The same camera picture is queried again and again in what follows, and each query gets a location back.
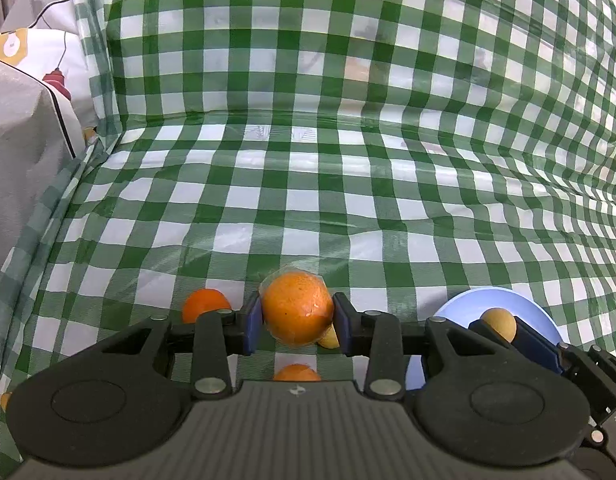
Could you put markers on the large orange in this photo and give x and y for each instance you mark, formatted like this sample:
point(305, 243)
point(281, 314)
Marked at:
point(298, 306)

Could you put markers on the green checked tablecloth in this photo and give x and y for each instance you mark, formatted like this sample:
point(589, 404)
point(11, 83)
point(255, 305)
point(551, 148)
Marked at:
point(338, 185)

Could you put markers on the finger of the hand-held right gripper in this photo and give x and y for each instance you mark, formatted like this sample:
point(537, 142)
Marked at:
point(535, 347)

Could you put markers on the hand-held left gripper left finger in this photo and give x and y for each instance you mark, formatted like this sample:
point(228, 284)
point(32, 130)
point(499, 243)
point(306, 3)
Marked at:
point(252, 329)

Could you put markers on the grey pillow with black piping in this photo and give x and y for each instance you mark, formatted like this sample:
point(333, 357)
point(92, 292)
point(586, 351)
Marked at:
point(22, 160)

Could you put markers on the light blue plate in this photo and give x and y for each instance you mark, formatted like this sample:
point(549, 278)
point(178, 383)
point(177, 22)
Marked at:
point(463, 305)

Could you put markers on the bare orange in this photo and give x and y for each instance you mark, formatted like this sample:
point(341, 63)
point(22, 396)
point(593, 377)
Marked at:
point(297, 373)
point(203, 302)

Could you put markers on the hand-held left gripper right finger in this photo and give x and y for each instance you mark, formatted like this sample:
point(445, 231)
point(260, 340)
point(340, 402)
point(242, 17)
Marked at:
point(342, 329)

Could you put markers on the tan longan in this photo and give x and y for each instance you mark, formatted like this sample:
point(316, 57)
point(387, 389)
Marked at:
point(330, 340)
point(500, 324)

